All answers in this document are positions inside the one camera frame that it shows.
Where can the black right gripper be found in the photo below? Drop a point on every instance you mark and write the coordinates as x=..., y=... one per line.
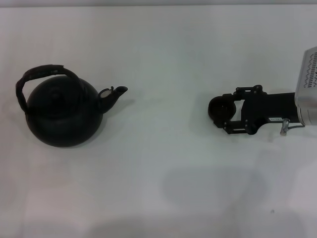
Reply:
x=270, y=107

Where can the small dark teacup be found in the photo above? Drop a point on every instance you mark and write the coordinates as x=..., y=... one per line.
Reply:
x=220, y=109

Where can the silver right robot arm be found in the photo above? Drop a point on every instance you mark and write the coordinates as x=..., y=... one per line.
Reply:
x=308, y=99

